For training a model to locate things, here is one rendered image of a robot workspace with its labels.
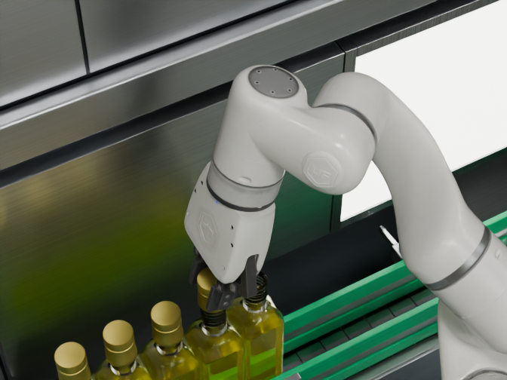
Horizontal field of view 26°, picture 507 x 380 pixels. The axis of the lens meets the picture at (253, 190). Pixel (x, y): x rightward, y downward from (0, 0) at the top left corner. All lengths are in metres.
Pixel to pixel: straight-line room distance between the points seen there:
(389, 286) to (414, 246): 0.47
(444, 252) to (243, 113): 0.23
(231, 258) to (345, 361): 0.39
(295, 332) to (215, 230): 0.40
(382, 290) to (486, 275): 0.49
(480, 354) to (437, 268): 0.17
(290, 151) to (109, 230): 0.33
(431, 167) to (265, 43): 0.24
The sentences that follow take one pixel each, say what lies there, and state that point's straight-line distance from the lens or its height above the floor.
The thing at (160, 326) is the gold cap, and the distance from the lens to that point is 1.23.
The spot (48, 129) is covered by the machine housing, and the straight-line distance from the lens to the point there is 1.14.
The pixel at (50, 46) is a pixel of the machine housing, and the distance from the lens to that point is 1.10.
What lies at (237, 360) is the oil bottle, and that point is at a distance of 1.34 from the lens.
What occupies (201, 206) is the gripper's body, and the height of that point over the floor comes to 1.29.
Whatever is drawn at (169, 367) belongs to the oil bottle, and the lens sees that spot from 1.29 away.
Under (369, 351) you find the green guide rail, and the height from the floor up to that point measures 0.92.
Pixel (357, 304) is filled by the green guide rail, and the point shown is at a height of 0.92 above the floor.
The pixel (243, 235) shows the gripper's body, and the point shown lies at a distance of 1.11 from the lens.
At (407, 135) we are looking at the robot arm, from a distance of 1.11.
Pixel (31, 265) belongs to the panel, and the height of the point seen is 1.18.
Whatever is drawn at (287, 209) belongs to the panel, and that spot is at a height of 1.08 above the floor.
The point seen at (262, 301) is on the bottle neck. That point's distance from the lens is 1.30.
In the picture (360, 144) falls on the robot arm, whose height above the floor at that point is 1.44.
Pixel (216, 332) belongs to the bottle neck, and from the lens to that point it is 1.29.
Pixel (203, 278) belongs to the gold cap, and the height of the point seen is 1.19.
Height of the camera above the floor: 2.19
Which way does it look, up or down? 50 degrees down
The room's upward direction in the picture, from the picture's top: straight up
